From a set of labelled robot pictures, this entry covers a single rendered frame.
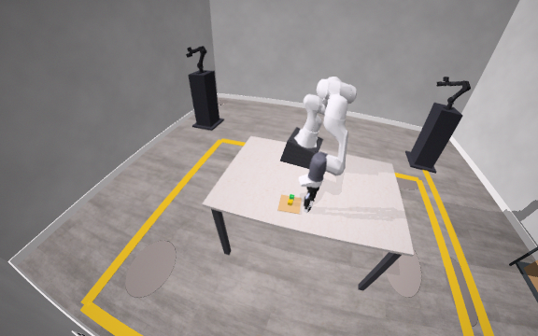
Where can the tan mat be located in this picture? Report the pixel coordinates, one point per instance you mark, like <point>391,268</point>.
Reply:
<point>284,207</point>

